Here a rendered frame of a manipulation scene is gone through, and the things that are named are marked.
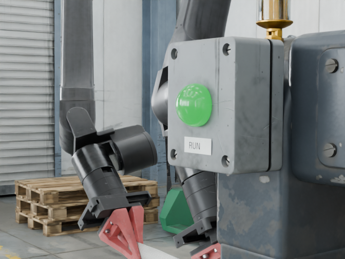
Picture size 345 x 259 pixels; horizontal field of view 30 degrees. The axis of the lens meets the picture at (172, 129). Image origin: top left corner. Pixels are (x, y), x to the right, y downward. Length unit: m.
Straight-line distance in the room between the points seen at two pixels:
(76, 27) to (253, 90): 0.76
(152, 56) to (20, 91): 2.07
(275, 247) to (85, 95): 0.65
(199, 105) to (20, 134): 8.06
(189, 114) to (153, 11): 9.02
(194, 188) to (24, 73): 7.79
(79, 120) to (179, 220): 5.14
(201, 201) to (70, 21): 0.54
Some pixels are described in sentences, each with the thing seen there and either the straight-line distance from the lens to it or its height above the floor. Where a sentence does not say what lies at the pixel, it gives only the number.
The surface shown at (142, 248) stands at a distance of 0.92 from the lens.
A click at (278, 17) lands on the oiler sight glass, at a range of 0.50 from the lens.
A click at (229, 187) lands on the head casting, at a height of 1.22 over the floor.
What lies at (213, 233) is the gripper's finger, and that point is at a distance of 0.71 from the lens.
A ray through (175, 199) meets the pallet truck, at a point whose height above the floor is 0.31.
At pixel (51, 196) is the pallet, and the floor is 0.37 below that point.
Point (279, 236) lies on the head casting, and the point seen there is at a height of 1.19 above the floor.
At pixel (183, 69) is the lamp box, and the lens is 0.46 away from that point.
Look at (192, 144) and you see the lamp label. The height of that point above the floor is 1.26.
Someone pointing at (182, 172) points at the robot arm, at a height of 1.20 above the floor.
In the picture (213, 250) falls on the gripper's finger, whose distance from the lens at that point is 0.72.
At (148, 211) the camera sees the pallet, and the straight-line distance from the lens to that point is 6.52.
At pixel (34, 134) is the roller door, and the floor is 0.78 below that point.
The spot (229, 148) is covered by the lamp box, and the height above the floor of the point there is 1.26.
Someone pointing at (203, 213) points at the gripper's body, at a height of 1.16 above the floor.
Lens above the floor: 1.29
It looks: 3 degrees down
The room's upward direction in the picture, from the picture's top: straight up
